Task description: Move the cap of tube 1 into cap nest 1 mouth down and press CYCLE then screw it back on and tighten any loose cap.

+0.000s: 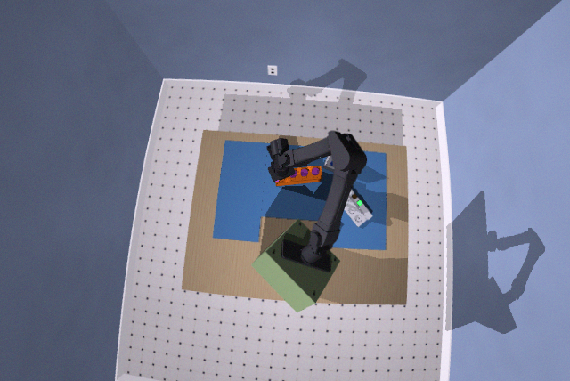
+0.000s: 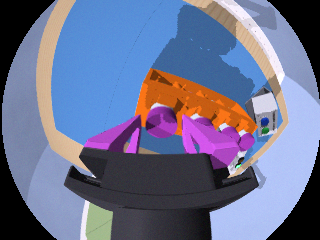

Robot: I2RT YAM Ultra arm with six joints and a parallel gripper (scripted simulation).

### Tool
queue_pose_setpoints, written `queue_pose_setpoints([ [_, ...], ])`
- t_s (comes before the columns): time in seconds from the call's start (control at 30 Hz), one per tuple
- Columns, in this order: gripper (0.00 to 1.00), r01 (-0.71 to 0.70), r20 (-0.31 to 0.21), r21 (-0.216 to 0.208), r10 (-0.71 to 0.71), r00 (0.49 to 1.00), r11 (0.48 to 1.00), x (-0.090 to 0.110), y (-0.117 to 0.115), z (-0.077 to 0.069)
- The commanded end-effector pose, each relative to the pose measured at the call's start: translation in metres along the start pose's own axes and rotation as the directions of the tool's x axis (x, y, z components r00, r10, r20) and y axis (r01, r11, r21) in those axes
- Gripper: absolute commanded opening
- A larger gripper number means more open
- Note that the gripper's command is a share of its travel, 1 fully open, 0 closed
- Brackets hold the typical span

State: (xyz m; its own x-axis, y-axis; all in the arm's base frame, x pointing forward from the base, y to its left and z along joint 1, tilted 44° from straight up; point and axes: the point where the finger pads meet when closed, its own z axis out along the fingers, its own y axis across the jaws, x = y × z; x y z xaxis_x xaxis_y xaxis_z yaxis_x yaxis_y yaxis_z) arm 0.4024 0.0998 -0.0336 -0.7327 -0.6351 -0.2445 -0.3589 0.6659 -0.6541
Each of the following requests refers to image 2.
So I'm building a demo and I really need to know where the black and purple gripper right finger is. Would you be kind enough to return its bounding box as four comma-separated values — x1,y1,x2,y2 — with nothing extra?
181,114,240,169

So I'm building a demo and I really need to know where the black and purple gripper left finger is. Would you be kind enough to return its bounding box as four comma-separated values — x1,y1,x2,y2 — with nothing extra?
84,114,142,153

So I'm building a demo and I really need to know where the blue flat mat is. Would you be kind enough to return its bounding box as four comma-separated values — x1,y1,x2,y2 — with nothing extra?
51,0,273,146

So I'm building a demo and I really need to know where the white control panel with green and blue buttons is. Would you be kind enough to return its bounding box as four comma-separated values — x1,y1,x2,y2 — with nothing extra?
245,86,278,137

